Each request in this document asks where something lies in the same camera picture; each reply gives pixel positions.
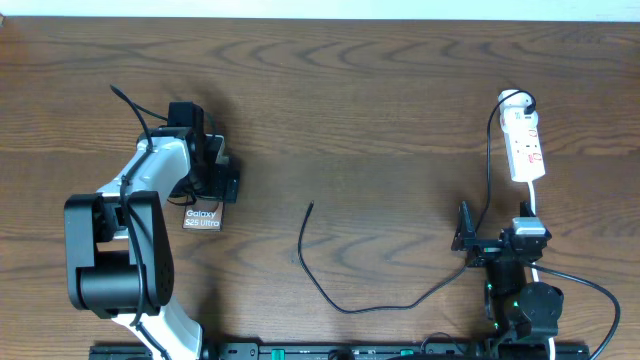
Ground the Galaxy smartphone with brown screen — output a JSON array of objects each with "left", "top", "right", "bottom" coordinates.
[{"left": 181, "top": 134, "right": 227, "bottom": 232}]

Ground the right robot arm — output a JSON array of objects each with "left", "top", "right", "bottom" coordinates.
[{"left": 451, "top": 202, "right": 564, "bottom": 348}]

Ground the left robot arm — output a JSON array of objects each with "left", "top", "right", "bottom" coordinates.
[{"left": 64, "top": 126, "right": 239, "bottom": 359}]

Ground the white power strip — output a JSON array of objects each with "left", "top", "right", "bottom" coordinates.
[{"left": 498, "top": 89, "right": 546, "bottom": 183}]

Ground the black mounting rail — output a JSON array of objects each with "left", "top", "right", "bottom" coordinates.
[{"left": 88, "top": 341, "right": 590, "bottom": 360}]

